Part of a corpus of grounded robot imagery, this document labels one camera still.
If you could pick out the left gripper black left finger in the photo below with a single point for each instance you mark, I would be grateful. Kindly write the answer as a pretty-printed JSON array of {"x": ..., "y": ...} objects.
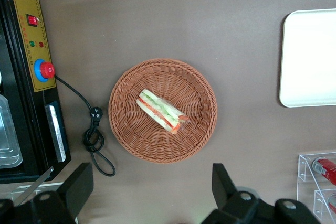
[{"x": 76, "y": 184}]

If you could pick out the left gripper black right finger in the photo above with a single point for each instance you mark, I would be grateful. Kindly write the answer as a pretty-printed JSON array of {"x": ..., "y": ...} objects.
[{"x": 223, "y": 182}]

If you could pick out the triangle sandwich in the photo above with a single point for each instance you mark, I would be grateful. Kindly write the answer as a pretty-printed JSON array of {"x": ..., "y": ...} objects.
[{"x": 157, "y": 108}]

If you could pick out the round brown wicker basket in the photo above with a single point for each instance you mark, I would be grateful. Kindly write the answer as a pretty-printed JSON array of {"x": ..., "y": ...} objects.
[{"x": 168, "y": 142}]

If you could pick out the cream plastic tray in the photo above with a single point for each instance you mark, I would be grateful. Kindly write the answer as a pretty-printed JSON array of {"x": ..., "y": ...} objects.
[{"x": 309, "y": 58}]

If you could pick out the clear plastic food container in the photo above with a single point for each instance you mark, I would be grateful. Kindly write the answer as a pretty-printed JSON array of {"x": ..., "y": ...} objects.
[{"x": 8, "y": 142}]

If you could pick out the clear acrylic bottle rack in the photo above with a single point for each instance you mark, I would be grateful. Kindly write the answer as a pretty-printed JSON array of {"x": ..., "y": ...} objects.
[{"x": 304, "y": 166}]

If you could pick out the black sealing machine yellow panel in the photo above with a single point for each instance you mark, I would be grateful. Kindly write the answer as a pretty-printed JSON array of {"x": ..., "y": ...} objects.
[{"x": 21, "y": 119}]

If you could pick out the red cola bottle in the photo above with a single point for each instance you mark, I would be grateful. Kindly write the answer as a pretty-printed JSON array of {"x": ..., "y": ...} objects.
[{"x": 325, "y": 167}]

